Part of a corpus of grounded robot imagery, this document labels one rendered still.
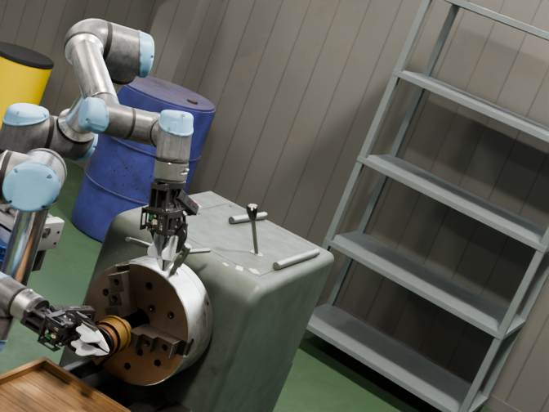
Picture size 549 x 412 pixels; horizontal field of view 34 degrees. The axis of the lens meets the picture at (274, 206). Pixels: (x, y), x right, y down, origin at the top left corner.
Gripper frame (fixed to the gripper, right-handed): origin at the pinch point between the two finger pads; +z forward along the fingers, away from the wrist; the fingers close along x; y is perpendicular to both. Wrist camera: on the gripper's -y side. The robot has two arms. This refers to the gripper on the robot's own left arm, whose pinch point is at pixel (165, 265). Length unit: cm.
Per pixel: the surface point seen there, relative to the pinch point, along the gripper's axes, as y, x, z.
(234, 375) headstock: -33.1, 5.6, 35.3
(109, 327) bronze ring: 2.6, -11.9, 17.4
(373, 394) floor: -286, -22, 129
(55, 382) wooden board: -0.6, -28.1, 36.5
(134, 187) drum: -286, -191, 43
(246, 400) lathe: -52, 2, 50
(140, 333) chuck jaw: -4.0, -7.0, 19.4
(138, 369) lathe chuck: -10.8, -10.6, 31.5
